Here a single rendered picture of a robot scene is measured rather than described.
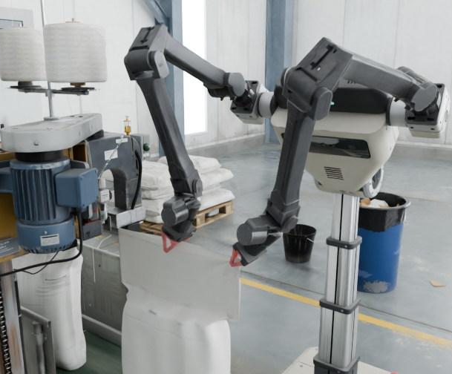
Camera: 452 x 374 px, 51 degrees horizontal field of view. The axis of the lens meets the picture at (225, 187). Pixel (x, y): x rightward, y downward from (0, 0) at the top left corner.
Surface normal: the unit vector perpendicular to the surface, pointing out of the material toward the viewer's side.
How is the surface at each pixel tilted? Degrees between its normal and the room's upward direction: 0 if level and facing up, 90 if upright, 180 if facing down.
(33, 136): 91
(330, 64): 60
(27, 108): 90
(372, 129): 40
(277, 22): 90
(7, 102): 90
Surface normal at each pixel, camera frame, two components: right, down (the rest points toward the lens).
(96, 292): -0.58, 0.19
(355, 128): -0.38, -0.62
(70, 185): -0.21, 0.23
